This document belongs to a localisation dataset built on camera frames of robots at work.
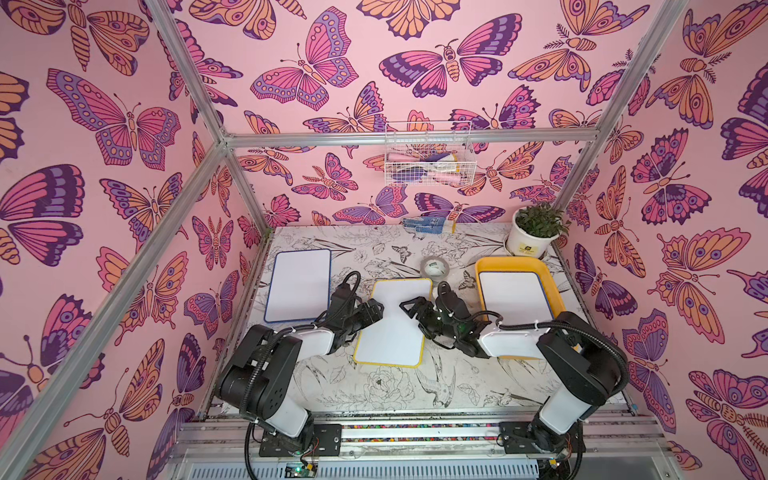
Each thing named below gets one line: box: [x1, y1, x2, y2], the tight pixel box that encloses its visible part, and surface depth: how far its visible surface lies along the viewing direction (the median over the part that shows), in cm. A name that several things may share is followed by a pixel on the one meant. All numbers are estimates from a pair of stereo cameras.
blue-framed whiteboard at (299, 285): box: [264, 248, 331, 323], surface depth 111 cm
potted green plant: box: [506, 202, 570, 258], surface depth 102 cm
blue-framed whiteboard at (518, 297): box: [479, 271, 554, 326], surface depth 101 cm
